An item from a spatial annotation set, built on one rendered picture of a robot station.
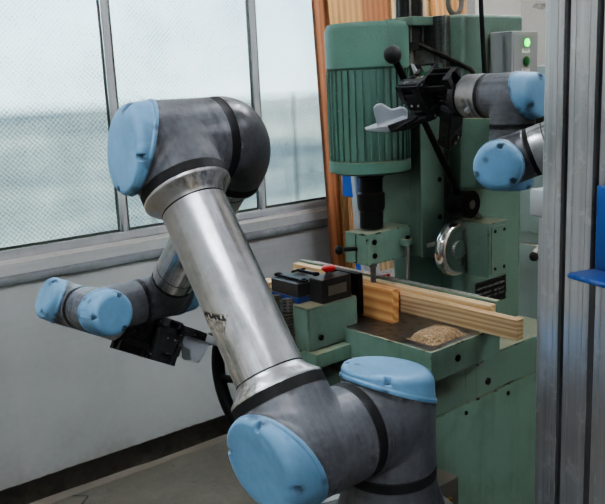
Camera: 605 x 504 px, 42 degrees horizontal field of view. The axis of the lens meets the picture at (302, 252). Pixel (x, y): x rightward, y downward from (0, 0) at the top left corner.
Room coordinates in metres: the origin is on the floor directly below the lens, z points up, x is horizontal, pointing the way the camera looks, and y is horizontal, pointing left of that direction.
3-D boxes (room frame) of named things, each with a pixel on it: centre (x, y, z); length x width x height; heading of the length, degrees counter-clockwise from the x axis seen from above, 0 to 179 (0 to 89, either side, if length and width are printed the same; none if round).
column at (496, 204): (1.90, -0.38, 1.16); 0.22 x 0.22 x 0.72; 40
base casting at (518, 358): (1.79, -0.25, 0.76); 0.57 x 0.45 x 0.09; 130
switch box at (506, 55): (1.81, -0.49, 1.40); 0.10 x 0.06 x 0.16; 130
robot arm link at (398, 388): (0.92, -0.09, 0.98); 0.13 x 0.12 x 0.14; 129
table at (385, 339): (1.64, -0.08, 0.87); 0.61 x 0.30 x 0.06; 40
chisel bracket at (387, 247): (1.72, -0.17, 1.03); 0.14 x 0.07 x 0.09; 130
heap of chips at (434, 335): (1.46, -0.25, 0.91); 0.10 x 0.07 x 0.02; 130
